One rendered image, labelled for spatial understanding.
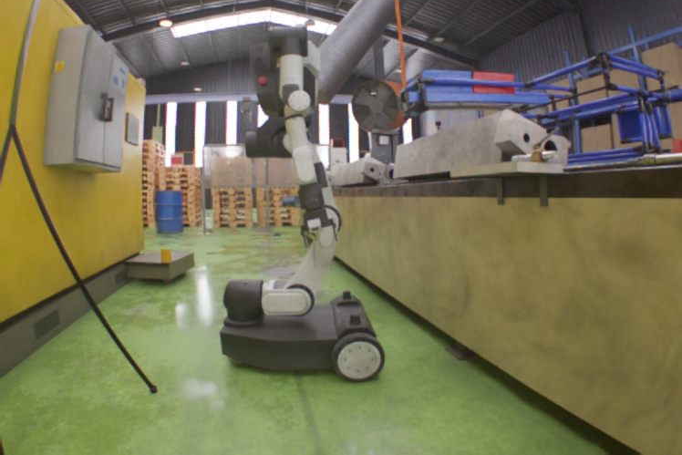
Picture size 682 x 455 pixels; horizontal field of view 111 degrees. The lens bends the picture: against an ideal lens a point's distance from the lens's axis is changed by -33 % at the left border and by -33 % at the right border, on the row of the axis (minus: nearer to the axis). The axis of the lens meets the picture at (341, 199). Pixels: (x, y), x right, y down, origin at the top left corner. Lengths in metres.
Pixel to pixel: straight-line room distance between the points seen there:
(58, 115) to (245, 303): 1.37
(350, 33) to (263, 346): 8.39
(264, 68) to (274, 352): 1.14
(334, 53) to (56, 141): 7.56
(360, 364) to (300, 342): 0.24
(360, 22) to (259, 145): 8.10
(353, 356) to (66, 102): 1.84
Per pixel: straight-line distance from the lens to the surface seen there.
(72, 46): 2.16
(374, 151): 8.09
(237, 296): 1.51
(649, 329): 0.93
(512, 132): 1.17
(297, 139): 1.26
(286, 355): 1.41
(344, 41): 9.02
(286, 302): 1.46
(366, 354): 1.36
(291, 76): 1.30
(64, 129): 2.02
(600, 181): 0.96
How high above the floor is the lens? 0.72
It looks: 1 degrees down
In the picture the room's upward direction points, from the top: 1 degrees counter-clockwise
